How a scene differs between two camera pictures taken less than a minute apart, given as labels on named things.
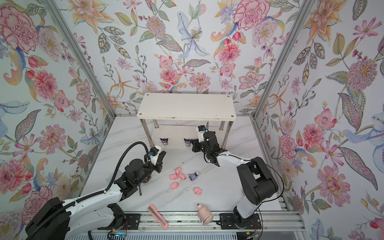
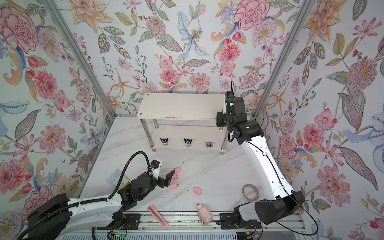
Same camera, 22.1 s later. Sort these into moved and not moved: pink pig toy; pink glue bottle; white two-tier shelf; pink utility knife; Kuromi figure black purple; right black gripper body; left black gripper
Moved: left black gripper; right black gripper body
Not moved: Kuromi figure black purple; pink glue bottle; white two-tier shelf; pink utility knife; pink pig toy
